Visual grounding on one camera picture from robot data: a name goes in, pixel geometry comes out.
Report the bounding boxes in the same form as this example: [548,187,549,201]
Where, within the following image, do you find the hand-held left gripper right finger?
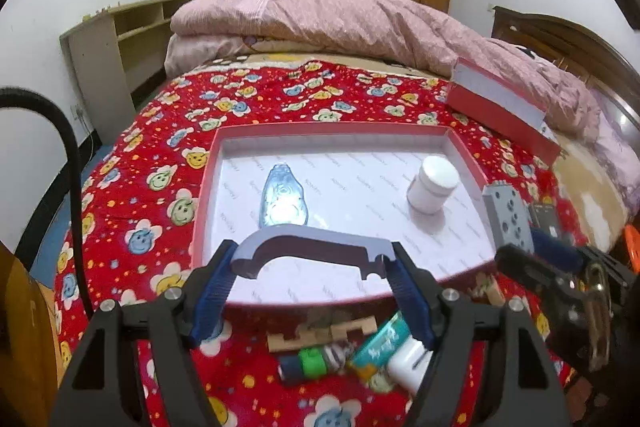
[390,241,573,427]

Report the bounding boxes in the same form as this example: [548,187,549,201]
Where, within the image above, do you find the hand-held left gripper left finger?
[50,239,241,427]

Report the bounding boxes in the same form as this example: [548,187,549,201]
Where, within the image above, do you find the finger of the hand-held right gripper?
[494,243,573,303]
[529,201,591,275]

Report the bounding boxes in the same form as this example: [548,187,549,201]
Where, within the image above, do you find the teal cartoon lighter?
[350,312,413,380]

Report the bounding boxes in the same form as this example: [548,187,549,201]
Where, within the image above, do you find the grey block with holes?
[482,183,536,253]

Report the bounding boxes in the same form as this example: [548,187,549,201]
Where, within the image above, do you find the white plastic case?
[387,337,436,395]

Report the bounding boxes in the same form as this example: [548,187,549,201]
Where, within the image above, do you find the grey plastic arch part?
[230,227,401,283]

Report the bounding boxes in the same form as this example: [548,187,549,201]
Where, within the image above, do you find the shallow red box tray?
[191,123,501,308]

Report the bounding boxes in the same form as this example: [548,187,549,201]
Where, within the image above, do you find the orange plastic object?
[624,224,640,273]

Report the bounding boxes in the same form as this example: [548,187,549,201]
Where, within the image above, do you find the white plastic jar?
[406,156,460,215]

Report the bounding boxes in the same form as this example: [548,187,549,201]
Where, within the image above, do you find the clear blue correction tape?
[260,163,308,229]

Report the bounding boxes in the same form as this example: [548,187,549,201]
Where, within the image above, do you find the green taped dark cylinder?
[278,344,358,389]

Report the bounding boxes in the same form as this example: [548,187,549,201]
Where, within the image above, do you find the lavender pillow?
[590,87,640,212]

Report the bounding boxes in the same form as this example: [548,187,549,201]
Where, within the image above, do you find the red box lid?
[446,57,563,178]

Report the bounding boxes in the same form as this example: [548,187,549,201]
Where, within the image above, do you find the red smiley flower blanket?
[52,59,591,427]

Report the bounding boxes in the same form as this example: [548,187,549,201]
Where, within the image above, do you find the brown wooden furniture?
[0,242,63,427]

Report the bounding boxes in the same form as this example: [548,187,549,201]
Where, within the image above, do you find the dark wooden headboard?
[491,6,640,188]

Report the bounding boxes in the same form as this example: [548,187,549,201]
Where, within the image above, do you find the beige open shelf unit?
[60,0,193,112]

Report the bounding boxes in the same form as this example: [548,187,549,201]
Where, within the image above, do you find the pink quilt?
[165,0,601,142]

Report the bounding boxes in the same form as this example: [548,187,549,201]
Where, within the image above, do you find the black cable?
[0,87,96,318]

